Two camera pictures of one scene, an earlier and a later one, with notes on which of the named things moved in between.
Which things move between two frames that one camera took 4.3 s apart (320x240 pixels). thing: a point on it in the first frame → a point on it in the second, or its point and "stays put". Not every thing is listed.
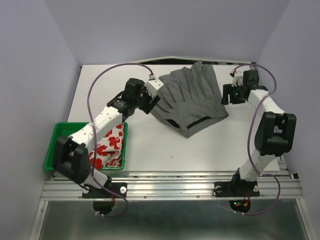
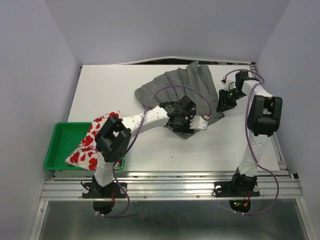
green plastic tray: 58,130 stays put
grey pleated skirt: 190,100 stays put
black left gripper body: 143,100 → 183,125
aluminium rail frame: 179,185 stays put
